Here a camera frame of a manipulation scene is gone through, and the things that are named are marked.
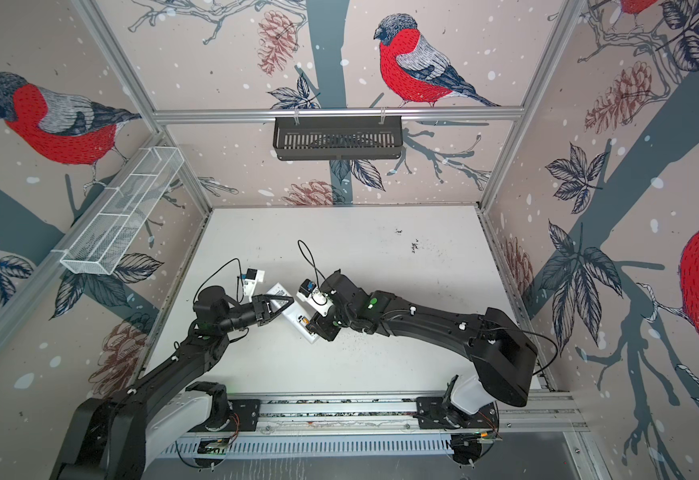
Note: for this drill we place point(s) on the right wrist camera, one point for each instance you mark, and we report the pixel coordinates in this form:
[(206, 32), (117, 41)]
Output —
[(309, 293)]

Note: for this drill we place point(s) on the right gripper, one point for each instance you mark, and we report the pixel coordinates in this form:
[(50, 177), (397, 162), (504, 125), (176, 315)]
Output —
[(323, 325)]

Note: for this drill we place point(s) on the white remote control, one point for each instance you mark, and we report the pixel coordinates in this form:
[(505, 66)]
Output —
[(293, 313)]

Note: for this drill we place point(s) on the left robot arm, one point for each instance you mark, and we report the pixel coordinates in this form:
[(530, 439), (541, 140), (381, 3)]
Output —
[(119, 436)]

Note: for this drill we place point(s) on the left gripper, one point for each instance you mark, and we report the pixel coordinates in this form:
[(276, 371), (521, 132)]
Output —
[(257, 302)]

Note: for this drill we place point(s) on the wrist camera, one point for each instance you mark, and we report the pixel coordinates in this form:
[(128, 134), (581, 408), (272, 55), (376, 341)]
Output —
[(250, 279), (309, 293)]

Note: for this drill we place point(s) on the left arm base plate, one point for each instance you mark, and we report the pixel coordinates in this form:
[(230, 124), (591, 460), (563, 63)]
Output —
[(237, 415)]

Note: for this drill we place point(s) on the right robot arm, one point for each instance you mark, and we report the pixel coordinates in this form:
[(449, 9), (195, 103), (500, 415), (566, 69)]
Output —
[(503, 355)]

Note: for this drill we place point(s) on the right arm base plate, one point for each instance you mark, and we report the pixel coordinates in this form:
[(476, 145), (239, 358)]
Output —
[(434, 413)]

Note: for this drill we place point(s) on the black wall basket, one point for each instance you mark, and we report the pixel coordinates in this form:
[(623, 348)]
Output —
[(338, 138)]

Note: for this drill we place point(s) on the white mesh wall shelf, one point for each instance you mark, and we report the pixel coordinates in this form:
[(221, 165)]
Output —
[(107, 237)]

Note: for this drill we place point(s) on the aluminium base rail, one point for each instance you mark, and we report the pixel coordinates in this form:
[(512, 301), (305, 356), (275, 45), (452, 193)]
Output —
[(375, 413)]

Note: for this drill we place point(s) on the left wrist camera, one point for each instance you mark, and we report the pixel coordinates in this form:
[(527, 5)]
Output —
[(250, 279)]

